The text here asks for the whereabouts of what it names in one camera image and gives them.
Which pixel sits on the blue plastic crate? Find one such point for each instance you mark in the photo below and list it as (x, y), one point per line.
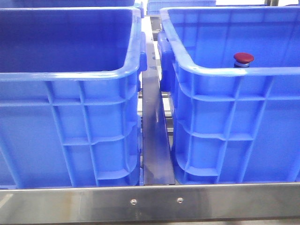
(68, 96)
(233, 124)

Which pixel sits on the steel shelf divider bar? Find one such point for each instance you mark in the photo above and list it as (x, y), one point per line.
(157, 163)

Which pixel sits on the blue crate back left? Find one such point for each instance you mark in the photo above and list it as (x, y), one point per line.
(69, 3)

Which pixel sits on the steel shelf front rail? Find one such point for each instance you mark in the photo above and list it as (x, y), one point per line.
(174, 203)

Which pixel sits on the blue plastic crate right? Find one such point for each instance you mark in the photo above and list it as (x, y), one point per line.
(233, 124)

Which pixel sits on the blue plastic crate left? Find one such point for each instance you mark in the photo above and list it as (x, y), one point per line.
(68, 96)

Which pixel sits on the blue crate far back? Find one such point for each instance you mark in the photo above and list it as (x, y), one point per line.
(154, 6)

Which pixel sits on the red mushroom push button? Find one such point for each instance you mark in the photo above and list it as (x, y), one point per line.
(243, 59)

